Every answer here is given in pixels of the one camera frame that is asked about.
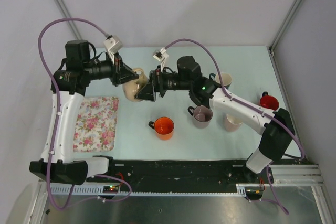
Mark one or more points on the pink mug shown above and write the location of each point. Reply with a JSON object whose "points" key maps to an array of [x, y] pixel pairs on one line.
{"points": [[231, 123]]}

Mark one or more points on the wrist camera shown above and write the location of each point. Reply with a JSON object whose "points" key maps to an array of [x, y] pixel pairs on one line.
{"points": [[162, 56], [112, 45]]}

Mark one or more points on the aluminium frame post right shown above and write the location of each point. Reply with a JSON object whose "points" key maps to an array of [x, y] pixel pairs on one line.
{"points": [[294, 8]]}

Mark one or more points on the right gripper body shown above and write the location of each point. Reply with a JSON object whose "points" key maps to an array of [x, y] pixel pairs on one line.
{"points": [[159, 81]]}

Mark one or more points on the purple mug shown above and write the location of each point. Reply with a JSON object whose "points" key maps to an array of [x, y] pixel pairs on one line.
{"points": [[201, 116]]}

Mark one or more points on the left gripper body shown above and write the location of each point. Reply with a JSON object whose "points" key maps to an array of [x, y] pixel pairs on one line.
{"points": [[116, 69]]}

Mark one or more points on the white cable duct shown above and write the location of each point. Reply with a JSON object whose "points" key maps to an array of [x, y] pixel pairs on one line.
{"points": [[59, 189]]}

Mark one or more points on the beige mug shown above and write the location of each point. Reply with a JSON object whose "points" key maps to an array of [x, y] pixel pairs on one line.
{"points": [[132, 87]]}

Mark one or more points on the aluminium frame post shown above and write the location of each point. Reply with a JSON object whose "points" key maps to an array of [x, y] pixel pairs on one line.
{"points": [[66, 14], [294, 8]]}

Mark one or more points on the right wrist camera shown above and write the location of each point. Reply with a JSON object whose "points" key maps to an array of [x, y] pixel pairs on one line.
{"points": [[162, 56]]}

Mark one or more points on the aluminium front rail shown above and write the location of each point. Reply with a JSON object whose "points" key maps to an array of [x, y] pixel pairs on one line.
{"points": [[294, 172]]}

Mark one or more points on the red mug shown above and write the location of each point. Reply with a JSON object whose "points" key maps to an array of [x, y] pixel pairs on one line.
{"points": [[268, 101]]}

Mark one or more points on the orange mug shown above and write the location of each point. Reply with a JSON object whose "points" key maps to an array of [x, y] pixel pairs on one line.
{"points": [[164, 128]]}

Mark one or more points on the aluminium frame post left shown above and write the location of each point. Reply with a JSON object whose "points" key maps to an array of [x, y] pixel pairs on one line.
{"points": [[66, 14]]}

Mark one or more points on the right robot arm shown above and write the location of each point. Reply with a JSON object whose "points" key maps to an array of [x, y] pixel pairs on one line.
{"points": [[275, 127]]}

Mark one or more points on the teal mug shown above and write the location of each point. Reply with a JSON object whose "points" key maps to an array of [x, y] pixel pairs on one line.
{"points": [[226, 78]]}

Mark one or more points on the floral tray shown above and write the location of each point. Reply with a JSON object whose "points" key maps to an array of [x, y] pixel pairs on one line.
{"points": [[95, 129]]}

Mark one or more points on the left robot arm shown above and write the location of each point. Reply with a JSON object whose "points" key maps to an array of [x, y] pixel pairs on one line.
{"points": [[77, 70]]}

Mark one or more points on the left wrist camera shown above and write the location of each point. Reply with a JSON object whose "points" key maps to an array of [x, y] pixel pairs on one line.
{"points": [[112, 45]]}

